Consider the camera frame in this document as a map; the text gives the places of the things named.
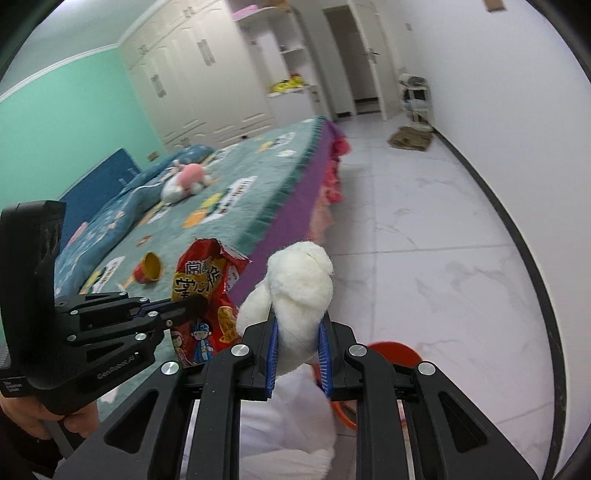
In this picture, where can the red snack bag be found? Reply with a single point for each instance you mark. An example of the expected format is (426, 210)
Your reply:
(203, 281)

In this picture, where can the pink box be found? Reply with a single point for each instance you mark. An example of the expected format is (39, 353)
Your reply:
(244, 13)

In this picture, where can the brown wall plate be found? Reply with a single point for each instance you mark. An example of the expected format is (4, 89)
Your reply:
(494, 4)

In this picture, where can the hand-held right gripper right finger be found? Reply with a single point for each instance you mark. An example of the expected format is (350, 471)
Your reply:
(325, 364)

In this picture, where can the pink and white plush toy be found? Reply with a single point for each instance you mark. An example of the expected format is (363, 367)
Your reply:
(189, 177)

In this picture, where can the red paper cup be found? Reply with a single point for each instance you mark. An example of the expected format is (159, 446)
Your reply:
(147, 267)

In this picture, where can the purple ruffled bed skirt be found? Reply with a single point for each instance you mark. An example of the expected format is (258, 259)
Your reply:
(295, 203)

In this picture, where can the white shelf rack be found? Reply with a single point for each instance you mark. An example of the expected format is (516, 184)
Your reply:
(415, 101)

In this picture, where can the yellow toy pile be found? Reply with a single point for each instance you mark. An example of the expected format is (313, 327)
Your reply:
(287, 85)

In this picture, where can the blue quilted headboard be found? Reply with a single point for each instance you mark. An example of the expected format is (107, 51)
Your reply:
(101, 180)

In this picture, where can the orange trash bin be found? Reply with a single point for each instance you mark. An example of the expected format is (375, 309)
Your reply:
(392, 350)

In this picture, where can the white door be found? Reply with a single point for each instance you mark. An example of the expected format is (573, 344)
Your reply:
(376, 69)

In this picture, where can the blue floral quilt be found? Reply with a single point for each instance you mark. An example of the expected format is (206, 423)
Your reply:
(115, 217)

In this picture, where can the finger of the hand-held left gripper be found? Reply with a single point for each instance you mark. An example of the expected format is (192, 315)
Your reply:
(115, 339)
(111, 307)

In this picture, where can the white tissue wad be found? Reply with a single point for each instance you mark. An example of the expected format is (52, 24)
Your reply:
(295, 286)

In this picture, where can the flattened cardboard piece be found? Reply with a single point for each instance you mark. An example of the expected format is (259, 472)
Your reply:
(411, 138)

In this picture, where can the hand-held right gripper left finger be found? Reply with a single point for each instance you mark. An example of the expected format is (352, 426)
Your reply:
(272, 364)

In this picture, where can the person's left hand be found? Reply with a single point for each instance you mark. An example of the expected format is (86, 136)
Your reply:
(27, 415)

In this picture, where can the white bin liner bag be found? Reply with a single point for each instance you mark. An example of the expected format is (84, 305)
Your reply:
(286, 424)

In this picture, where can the white wardrobe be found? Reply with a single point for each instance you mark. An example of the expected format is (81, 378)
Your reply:
(184, 83)

